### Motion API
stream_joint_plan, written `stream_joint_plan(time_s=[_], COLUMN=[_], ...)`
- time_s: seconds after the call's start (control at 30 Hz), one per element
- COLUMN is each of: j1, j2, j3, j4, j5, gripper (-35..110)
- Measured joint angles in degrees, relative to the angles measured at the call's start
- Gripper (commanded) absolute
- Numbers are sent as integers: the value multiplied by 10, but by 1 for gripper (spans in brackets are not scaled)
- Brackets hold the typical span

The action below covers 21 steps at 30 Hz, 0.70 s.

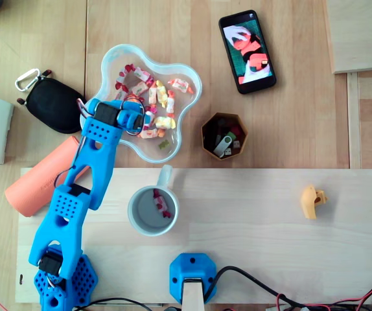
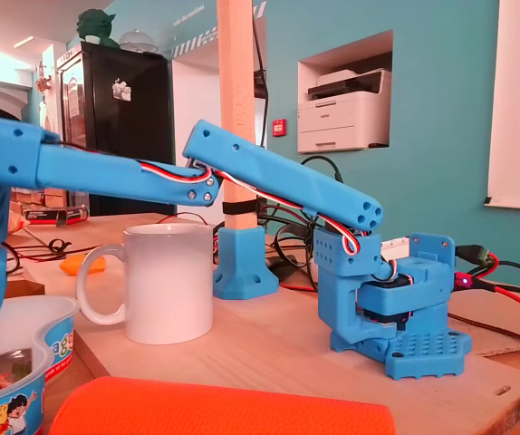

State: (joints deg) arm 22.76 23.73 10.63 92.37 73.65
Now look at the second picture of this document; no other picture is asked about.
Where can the flower-shaped plastic candy tub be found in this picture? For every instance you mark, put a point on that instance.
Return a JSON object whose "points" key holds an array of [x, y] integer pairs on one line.
{"points": [[56, 344]]}

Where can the blue 3D-printed robot arm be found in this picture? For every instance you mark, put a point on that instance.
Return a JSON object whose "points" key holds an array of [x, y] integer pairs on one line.
{"points": [[264, 167]]}

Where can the green yellow gummy bear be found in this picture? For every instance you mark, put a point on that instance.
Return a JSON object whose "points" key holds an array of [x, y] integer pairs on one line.
{"points": [[22, 369]]}

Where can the hexagonal brown container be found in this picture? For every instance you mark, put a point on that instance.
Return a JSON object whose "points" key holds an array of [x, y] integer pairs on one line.
{"points": [[26, 290]]}

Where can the yellow printed plastic part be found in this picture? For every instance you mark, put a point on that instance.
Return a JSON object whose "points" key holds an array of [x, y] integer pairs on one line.
{"points": [[69, 266]]}

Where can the beige snack bag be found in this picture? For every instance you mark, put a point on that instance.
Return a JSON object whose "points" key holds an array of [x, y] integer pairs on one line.
{"points": [[15, 222]]}

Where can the red black flat box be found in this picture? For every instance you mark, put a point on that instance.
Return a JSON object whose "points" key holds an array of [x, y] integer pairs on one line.
{"points": [[42, 215]]}

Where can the small wooden drawer unit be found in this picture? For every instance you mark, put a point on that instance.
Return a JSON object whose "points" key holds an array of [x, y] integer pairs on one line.
{"points": [[51, 197]]}

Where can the white ceramic mug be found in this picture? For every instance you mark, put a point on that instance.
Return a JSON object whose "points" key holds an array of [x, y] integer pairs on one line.
{"points": [[169, 281]]}

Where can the orange cylindrical speaker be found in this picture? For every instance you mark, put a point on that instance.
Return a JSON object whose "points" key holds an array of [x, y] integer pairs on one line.
{"points": [[219, 412]]}

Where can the black glass-door fridge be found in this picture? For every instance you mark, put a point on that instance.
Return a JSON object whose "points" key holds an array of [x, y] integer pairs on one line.
{"points": [[119, 113]]}

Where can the white fridge magnet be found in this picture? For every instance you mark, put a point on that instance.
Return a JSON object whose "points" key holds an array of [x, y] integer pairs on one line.
{"points": [[122, 90]]}

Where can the light wooden base board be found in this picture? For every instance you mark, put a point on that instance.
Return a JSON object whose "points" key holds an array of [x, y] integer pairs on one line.
{"points": [[264, 353]]}

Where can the green figurine head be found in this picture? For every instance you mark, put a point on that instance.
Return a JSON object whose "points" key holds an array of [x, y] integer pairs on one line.
{"points": [[94, 27]]}

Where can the glass dome cover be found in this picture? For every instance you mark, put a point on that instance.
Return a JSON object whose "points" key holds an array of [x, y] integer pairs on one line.
{"points": [[137, 41]]}

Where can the red fire alarm box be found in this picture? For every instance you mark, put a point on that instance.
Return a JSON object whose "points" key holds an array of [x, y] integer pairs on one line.
{"points": [[279, 127]]}

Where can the white office printer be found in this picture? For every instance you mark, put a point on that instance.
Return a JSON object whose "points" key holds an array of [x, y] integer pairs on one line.
{"points": [[341, 118]]}

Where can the black green power plug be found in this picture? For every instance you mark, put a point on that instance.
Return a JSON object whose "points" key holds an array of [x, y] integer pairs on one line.
{"points": [[473, 253]]}

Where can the blue printed post base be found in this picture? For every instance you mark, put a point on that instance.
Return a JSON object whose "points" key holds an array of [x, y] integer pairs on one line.
{"points": [[242, 263]]}

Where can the wooden post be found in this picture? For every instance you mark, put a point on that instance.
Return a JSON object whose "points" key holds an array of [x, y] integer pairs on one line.
{"points": [[237, 68]]}

